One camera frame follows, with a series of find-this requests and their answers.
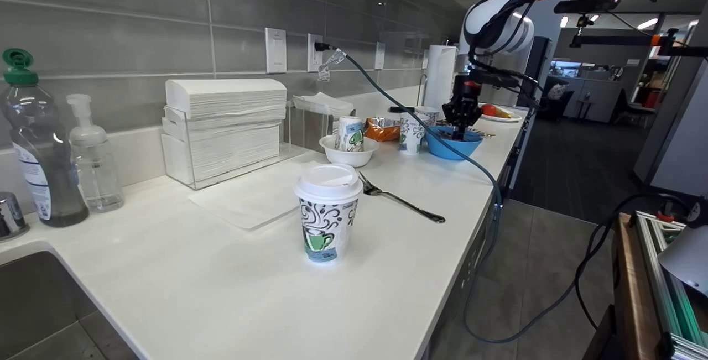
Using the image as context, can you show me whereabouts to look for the sink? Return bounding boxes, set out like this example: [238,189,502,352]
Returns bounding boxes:
[0,241,140,360]

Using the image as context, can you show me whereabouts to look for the office chair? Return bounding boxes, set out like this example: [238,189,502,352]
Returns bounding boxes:
[610,88,652,127]

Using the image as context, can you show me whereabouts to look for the white bowl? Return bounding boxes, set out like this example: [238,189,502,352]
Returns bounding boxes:
[319,134,380,168]

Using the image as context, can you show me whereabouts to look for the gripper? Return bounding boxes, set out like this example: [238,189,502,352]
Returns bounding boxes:
[442,75,484,140]

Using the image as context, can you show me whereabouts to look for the stack of folded paper towels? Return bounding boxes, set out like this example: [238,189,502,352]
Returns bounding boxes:
[160,78,288,185]

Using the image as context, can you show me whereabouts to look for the clear napkin holder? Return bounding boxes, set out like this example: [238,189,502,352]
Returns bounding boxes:
[285,100,356,152]

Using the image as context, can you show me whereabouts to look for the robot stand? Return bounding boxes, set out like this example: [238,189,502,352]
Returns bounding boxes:
[586,211,708,360]

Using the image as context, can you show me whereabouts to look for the stack of white napkins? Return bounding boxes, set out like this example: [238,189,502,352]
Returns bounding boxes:
[292,92,355,118]

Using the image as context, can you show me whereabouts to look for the paper towel roll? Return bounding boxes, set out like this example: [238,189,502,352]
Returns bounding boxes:
[423,45,459,111]

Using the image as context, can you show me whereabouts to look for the dark grey power cable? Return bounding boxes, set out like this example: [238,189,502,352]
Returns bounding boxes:
[314,41,692,345]

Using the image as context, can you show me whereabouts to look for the dark armchair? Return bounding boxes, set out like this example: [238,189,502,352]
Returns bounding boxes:
[538,77,577,121]

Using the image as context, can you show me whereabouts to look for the clear acrylic towel holder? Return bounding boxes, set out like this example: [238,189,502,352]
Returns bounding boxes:
[162,100,311,191]

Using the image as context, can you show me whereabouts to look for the white wall switch plate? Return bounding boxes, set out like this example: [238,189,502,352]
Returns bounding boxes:
[265,28,288,74]

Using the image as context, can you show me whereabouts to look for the white paper sheet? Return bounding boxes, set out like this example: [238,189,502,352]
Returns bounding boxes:
[188,160,334,232]

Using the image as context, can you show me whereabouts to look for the dish soap bottle green cap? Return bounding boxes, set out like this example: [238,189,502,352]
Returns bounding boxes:
[0,48,90,228]

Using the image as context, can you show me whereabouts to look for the clear foam soap dispenser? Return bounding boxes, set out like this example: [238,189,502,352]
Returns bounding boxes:
[66,93,125,213]

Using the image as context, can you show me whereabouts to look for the grey office cabinet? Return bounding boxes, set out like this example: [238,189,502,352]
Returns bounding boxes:
[553,75,627,123]

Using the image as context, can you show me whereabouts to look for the printed paper cup with lid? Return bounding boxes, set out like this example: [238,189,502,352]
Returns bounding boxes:
[294,163,364,264]

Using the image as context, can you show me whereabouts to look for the metal fork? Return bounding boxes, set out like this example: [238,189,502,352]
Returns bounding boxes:
[358,171,446,224]

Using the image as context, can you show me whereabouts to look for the orange snack packet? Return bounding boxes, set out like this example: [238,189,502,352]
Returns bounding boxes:
[365,117,402,143]

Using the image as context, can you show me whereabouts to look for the clear plastic cable tag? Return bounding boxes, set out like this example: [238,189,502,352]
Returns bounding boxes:
[317,49,348,83]

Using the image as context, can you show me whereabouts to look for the blue bowl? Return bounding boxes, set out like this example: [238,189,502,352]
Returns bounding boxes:
[425,126,484,161]

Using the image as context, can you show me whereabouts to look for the chrome tap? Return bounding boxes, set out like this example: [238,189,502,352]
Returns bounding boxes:
[0,191,30,241]

